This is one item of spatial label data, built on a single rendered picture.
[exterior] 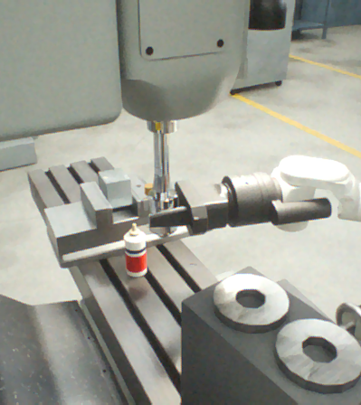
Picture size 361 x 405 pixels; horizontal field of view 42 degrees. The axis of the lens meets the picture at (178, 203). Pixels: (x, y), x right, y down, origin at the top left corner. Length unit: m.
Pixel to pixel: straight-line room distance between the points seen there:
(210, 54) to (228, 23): 0.04
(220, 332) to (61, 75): 0.32
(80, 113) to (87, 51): 0.06
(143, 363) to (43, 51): 0.49
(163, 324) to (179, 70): 0.44
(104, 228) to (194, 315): 0.43
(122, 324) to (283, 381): 0.39
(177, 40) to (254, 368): 0.37
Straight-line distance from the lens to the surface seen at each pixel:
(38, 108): 0.50
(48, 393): 0.80
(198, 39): 0.57
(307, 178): 0.78
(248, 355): 0.53
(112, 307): 0.86
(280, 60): 5.61
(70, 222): 0.98
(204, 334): 0.57
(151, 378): 0.75
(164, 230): 0.75
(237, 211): 0.75
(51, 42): 0.49
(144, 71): 0.55
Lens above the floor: 1.53
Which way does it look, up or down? 30 degrees down
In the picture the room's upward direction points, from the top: straight up
